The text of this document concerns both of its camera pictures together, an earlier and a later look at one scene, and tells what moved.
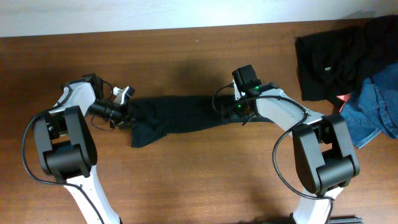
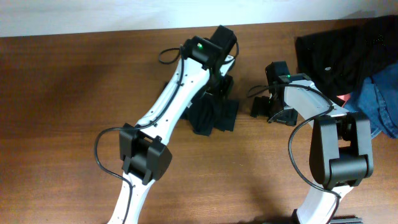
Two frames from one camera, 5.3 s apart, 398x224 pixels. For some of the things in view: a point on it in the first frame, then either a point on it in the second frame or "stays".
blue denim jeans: (373, 106) stays
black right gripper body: (236, 108) → (282, 114)
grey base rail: (345, 219) stays
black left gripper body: (125, 116) → (222, 86)
